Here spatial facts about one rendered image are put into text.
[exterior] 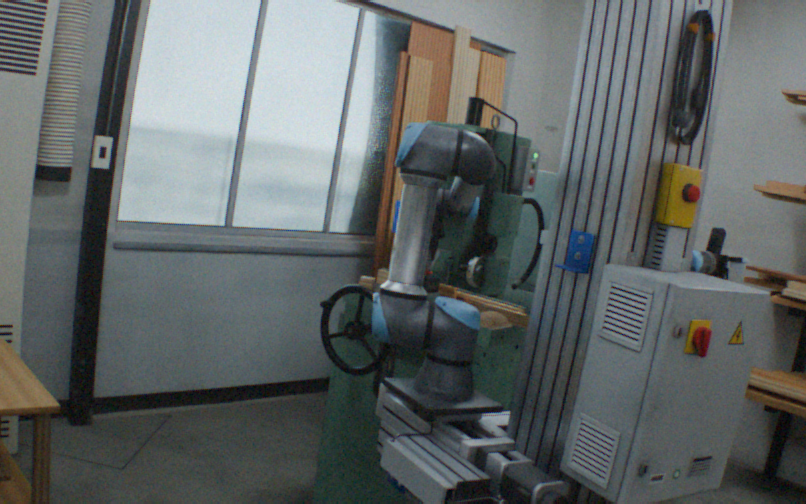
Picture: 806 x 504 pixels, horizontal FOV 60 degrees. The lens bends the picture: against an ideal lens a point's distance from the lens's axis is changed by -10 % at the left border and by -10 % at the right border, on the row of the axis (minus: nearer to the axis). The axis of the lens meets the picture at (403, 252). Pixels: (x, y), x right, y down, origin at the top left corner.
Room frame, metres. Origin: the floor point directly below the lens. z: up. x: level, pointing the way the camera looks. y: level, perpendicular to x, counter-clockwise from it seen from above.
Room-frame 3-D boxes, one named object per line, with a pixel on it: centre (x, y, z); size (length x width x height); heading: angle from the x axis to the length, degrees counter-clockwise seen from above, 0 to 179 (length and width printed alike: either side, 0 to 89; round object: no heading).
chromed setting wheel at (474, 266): (2.69, -0.27, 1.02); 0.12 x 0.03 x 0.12; 144
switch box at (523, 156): (2.84, -0.39, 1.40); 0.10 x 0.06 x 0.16; 144
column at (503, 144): (2.90, -0.26, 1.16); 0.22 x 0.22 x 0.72; 54
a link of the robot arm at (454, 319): (1.85, -0.15, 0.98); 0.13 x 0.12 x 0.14; 92
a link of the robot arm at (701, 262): (2.20, -0.86, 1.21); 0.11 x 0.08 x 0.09; 135
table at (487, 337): (2.53, -0.10, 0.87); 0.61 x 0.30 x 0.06; 54
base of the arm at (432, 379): (1.85, -0.16, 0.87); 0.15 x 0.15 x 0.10
